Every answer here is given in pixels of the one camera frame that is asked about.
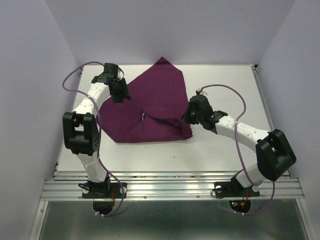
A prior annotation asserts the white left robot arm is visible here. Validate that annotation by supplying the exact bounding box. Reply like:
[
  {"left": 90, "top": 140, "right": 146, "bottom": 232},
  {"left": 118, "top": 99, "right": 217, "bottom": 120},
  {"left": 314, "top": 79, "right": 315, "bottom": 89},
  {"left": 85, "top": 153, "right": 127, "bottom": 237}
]
[{"left": 62, "top": 63, "right": 131, "bottom": 197}]

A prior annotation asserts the purple cloth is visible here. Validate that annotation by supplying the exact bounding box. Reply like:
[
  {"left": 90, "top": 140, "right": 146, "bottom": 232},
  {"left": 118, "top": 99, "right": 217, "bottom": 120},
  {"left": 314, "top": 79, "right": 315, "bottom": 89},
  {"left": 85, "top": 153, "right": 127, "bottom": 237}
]
[{"left": 99, "top": 57, "right": 193, "bottom": 144}]

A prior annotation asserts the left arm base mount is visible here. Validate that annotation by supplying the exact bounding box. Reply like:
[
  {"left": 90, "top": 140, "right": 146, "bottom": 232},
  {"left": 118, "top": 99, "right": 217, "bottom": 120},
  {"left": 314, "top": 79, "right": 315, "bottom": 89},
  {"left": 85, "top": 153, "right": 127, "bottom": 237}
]
[{"left": 78, "top": 176, "right": 128, "bottom": 218}]

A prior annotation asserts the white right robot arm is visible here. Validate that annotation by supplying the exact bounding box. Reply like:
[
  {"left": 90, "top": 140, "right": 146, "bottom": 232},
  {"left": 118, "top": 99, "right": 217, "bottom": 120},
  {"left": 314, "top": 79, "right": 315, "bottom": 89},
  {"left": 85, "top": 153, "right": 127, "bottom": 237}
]
[{"left": 182, "top": 94, "right": 297, "bottom": 195}]

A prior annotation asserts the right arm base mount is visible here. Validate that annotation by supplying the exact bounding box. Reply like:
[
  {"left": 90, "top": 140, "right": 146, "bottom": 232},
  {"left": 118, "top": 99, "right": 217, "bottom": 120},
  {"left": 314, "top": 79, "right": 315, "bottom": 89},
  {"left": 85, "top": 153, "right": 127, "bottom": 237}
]
[{"left": 210, "top": 172, "right": 260, "bottom": 215}]

